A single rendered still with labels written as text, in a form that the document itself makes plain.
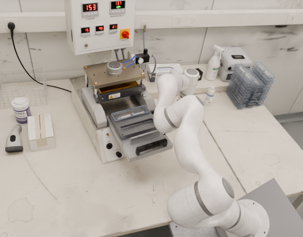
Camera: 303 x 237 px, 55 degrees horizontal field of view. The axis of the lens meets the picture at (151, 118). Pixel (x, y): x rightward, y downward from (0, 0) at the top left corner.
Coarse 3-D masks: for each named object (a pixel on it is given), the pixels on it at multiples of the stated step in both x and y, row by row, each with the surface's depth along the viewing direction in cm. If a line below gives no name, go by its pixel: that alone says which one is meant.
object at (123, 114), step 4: (132, 108) 144; (136, 108) 144; (140, 108) 144; (144, 108) 145; (116, 112) 140; (120, 112) 140; (124, 112) 141; (128, 112) 141; (132, 112) 141; (136, 112) 142; (140, 112) 142; (144, 112) 142; (116, 116) 138; (120, 116) 138; (124, 116) 139; (128, 116) 139
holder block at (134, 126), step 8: (112, 120) 137; (128, 120) 138; (136, 120) 139; (144, 120) 140; (152, 120) 141; (120, 128) 133; (128, 128) 136; (136, 128) 137; (144, 128) 135; (152, 128) 137; (120, 136) 132; (128, 136) 132
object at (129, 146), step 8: (112, 128) 137; (136, 136) 129; (144, 136) 131; (152, 136) 134; (160, 136) 136; (120, 144) 131; (128, 144) 130; (136, 144) 131; (144, 144) 131; (168, 144) 133; (128, 152) 127; (144, 152) 128; (152, 152) 129; (128, 160) 126
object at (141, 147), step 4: (160, 140) 128; (164, 140) 129; (148, 144) 126; (152, 144) 126; (156, 144) 127; (160, 144) 128; (164, 144) 130; (136, 148) 124; (140, 148) 124; (144, 148) 124; (148, 148) 126; (152, 148) 127; (136, 152) 125
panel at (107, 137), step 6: (102, 132) 142; (108, 132) 144; (102, 138) 143; (108, 138) 145; (114, 138) 146; (114, 144) 147; (108, 150) 147; (114, 150) 148; (120, 150) 150; (108, 156) 147; (114, 156) 149
